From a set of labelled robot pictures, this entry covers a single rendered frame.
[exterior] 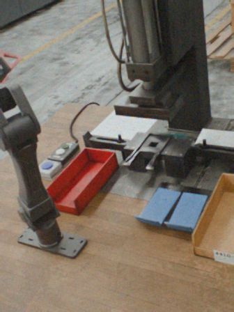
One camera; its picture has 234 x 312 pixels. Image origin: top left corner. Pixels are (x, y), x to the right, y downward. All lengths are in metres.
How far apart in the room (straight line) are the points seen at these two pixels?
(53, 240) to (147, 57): 0.55
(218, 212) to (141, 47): 0.49
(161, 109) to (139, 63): 0.14
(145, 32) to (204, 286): 0.64
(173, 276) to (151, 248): 0.11
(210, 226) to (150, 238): 0.16
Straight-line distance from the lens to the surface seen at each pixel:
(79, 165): 1.43
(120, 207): 1.26
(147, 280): 1.06
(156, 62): 1.17
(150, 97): 1.19
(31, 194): 1.09
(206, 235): 1.13
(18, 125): 0.95
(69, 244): 1.18
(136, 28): 1.14
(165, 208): 1.19
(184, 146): 1.31
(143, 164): 1.35
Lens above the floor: 1.71
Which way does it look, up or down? 33 degrees down
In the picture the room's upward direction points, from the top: 11 degrees counter-clockwise
